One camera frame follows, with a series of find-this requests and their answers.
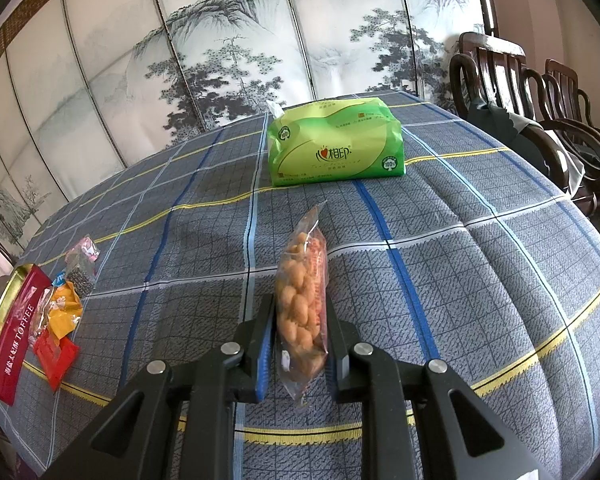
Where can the landscape painted folding screen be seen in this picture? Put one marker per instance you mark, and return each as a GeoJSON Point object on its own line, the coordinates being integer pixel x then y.
{"type": "Point", "coordinates": [230, 35]}

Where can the dark cloth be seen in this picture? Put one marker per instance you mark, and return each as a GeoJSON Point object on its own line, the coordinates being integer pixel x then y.
{"type": "Point", "coordinates": [500, 117]}

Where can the red snack packet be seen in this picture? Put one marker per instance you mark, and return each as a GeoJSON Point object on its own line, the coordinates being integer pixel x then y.
{"type": "Point", "coordinates": [57, 360]}

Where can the grey round object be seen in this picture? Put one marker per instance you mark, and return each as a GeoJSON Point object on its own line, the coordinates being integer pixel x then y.
{"type": "Point", "coordinates": [2, 286]}

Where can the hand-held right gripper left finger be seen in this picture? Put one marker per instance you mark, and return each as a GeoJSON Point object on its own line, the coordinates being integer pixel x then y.
{"type": "Point", "coordinates": [264, 355]}

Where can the grey plaid tablecloth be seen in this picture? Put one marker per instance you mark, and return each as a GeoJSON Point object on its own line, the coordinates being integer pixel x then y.
{"type": "Point", "coordinates": [455, 270]}

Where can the green tissue pack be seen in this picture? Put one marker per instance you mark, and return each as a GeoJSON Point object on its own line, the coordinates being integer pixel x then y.
{"type": "Point", "coordinates": [330, 145]}

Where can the clear coated peanut bag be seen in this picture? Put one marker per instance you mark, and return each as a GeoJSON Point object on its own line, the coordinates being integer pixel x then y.
{"type": "Point", "coordinates": [300, 300]}

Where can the orange snack packet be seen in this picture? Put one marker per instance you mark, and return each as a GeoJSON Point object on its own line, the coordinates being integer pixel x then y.
{"type": "Point", "coordinates": [65, 310]}

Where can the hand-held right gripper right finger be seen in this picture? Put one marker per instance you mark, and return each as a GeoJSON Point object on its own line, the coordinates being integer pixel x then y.
{"type": "Point", "coordinates": [331, 377]}

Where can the sunflower seed packet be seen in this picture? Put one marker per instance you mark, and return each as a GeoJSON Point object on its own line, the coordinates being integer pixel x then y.
{"type": "Point", "coordinates": [82, 275]}

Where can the dark wooden armchair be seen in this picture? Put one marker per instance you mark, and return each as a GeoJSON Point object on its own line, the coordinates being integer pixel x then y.
{"type": "Point", "coordinates": [495, 67]}
{"type": "Point", "coordinates": [562, 90]}

